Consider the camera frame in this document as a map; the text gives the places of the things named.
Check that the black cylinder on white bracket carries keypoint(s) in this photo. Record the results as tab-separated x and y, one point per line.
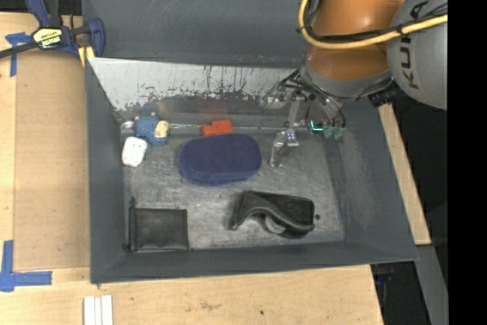
382	96

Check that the blue toy animal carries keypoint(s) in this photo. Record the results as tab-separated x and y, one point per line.
146	127

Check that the white toy with face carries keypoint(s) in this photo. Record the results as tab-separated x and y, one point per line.
134	152

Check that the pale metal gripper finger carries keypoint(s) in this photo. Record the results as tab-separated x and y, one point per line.
292	139
277	150

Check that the grey metal bin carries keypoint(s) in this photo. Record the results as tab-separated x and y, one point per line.
228	30

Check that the orange-red block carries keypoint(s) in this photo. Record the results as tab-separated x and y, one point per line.
217	128

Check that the black flat pouch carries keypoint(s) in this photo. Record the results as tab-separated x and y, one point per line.
159	228

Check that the dark blue oval sponge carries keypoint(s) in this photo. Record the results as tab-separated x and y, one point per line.
219	160

